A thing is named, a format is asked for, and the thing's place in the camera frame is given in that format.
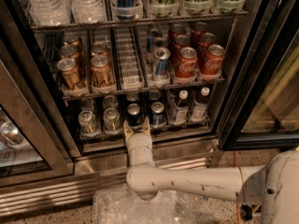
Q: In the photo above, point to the gold can back right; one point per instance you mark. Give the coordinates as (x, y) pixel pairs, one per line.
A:
(100, 49)

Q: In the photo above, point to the silver can front far left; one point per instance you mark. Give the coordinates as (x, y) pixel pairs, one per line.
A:
(87, 122)

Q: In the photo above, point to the clear water bottle left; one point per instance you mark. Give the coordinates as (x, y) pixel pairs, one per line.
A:
(50, 12)

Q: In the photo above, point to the red coca-cola can back right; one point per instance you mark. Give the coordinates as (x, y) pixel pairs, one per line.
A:
(198, 29)

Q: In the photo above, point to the red coca-cola can middle left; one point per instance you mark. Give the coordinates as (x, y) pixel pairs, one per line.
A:
(179, 42)

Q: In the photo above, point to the can behind left door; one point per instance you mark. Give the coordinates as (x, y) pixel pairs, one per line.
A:
(12, 134)

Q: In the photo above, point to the left glass fridge door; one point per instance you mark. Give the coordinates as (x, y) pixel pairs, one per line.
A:
(28, 103)

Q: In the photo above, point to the empty white can tray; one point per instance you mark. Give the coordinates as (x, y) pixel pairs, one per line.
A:
(131, 75)

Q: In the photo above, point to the white cap bottle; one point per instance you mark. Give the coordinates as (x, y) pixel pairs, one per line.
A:
(199, 104)
(179, 108)

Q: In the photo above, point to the gold can back left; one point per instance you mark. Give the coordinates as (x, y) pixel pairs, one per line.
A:
(72, 39)

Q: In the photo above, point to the red coca-cola can front right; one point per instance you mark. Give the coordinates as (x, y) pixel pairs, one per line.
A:
(212, 61)

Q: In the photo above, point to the green can top left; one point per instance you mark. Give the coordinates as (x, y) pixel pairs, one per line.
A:
(162, 8)

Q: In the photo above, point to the slim red bull can middle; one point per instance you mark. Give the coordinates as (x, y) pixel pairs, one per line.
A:
(159, 42)

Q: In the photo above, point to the white cap bottle right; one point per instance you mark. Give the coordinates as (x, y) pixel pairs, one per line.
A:
(199, 104)

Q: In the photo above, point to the red bull can top shelf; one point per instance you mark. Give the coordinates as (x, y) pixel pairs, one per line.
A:
(124, 9)

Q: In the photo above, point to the gold can front left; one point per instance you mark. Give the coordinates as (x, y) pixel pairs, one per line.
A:
(70, 72)

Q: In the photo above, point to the clear plastic bin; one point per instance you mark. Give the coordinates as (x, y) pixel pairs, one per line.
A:
(121, 205)

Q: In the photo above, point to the silver can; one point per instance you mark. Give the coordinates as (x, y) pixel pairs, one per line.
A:
(87, 122)
(112, 120)
(87, 104)
(110, 101)

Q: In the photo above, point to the gold can middle left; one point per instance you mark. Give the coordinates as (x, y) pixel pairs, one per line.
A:
(70, 51)

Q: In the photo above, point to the slim red bull can front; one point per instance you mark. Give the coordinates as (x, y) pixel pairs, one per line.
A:
(160, 63)

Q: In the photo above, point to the clear water bottle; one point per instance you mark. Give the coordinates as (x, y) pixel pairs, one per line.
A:
(50, 12)
(89, 11)

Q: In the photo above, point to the right glass fridge door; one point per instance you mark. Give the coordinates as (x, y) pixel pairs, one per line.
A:
(262, 108)

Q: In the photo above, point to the red coca-cola can middle right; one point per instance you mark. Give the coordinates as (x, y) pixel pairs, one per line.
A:
(206, 40)

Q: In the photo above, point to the white cap bottle left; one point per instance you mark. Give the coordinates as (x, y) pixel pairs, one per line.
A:
(179, 108)

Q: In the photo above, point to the clear water bottle right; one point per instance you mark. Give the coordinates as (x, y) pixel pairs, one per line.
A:
(89, 11)

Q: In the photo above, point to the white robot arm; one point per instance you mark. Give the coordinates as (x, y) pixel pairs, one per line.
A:
(275, 186)

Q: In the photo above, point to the glass fridge door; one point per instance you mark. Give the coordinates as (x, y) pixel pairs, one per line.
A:
(28, 103)
(262, 108)

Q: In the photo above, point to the gold can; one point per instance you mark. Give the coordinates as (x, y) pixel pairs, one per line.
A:
(70, 51)
(101, 71)
(72, 39)
(70, 72)
(100, 49)

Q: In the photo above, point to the red coca-cola can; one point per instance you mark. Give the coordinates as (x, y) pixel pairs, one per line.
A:
(212, 61)
(198, 29)
(179, 42)
(186, 62)
(206, 40)
(176, 29)

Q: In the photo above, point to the slim red bull can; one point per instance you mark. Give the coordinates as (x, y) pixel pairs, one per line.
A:
(160, 63)
(159, 42)
(151, 35)

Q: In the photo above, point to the red coca-cola can front left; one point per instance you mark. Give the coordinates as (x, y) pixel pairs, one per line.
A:
(186, 62)

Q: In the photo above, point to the slim red bull can back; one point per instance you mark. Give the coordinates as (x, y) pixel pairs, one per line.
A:
(151, 35)

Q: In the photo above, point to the red coca-cola can back left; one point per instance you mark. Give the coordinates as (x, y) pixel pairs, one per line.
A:
(176, 29)

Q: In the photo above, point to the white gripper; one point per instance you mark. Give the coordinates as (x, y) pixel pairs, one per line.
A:
(138, 139)

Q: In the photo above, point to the silver can back far left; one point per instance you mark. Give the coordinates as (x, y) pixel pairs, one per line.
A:
(87, 104)

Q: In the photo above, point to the gold can front right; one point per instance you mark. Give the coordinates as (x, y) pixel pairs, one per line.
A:
(101, 71)

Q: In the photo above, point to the stainless fridge base grille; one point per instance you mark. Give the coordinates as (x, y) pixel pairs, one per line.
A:
(102, 171)

